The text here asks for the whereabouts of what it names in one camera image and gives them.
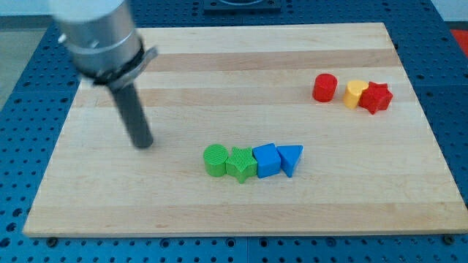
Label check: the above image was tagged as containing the blue triangle block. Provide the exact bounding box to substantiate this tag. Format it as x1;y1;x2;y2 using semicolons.
276;145;303;178

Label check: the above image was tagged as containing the green star block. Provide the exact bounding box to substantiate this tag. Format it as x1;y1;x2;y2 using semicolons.
225;147;257;184

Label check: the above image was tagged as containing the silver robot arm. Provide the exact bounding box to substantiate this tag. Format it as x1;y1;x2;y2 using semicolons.
48;0;158;148

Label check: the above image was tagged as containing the yellow heart block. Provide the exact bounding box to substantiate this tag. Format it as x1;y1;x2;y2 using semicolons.
343;80;369;110

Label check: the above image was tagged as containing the red star block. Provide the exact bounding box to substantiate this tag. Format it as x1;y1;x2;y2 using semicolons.
358;82;393;115

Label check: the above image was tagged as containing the wooden board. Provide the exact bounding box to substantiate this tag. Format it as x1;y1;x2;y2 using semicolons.
23;23;467;237

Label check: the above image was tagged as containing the green cylinder block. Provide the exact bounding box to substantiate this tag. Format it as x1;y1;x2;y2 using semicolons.
203;144;229;177

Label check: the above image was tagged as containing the blue cube block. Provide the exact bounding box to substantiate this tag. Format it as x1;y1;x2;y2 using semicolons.
253;143;281;178

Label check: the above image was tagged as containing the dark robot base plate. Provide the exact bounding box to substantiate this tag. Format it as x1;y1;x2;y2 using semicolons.
203;0;282;13

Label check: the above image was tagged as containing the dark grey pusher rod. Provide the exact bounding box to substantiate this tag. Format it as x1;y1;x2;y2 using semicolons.
110;84;154;149

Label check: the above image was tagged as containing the red cylinder block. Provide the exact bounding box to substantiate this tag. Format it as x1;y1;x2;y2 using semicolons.
312;73;338;102

